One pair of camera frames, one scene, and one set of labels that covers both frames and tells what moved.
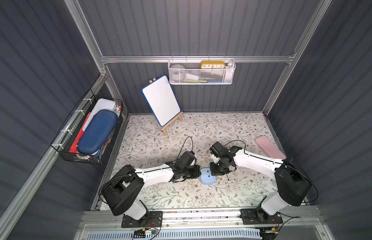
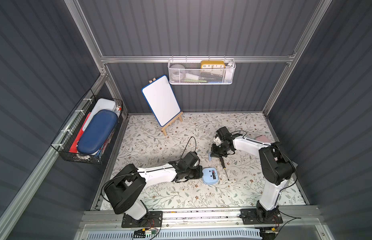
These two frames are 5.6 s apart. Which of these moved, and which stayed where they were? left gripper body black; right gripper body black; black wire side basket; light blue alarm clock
Moved: right gripper body black
Stayed: light blue alarm clock; black wire side basket; left gripper body black
